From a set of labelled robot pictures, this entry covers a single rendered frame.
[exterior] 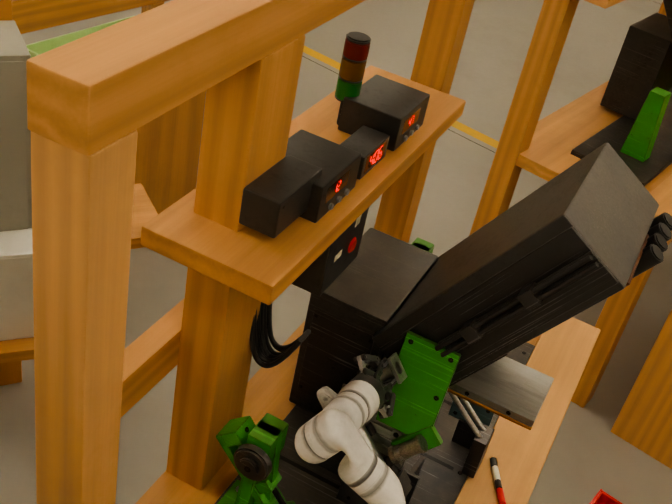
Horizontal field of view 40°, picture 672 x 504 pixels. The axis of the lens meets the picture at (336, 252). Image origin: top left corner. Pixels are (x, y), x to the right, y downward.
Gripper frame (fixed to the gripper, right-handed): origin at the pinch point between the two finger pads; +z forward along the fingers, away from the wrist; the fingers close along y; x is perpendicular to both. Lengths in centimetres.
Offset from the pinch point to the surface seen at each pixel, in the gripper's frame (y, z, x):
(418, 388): -5.7, 2.9, -3.7
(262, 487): -8.3, -21.7, 23.0
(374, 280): 16.1, 18.7, 2.6
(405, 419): -11.0, 2.9, 1.9
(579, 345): -28, 82, -16
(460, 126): 46, 381, 75
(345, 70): 58, 10, -15
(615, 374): -80, 219, 11
